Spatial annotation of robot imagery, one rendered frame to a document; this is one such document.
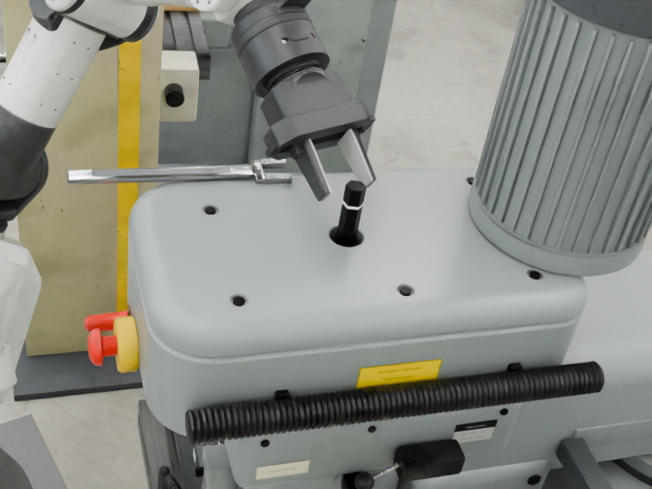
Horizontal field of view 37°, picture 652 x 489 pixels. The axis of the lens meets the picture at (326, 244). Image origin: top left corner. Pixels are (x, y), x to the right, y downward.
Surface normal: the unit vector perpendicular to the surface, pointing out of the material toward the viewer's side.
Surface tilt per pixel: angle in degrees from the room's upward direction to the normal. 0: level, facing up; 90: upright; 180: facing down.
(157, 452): 0
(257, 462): 90
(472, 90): 0
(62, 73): 89
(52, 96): 89
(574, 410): 90
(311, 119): 30
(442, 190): 0
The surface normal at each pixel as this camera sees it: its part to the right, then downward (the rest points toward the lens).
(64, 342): 0.27, 0.62
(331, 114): 0.40, -0.39
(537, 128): -0.74, 0.33
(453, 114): 0.14, -0.78
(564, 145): -0.52, 0.47
